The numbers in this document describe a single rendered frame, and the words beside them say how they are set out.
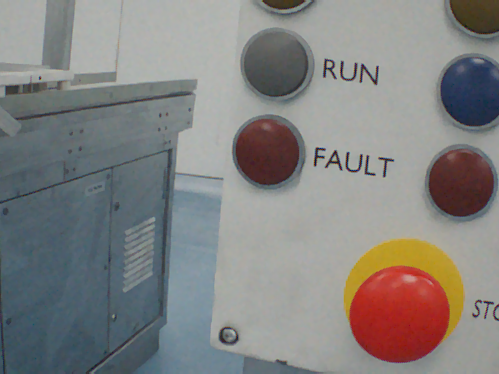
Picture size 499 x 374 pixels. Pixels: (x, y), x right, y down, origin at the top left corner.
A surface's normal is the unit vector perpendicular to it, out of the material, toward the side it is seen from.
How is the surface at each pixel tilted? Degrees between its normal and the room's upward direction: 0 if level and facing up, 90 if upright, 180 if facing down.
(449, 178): 89
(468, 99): 93
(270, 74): 93
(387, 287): 67
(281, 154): 90
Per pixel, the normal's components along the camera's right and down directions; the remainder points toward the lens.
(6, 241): 0.94, 0.15
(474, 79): -0.32, 0.12
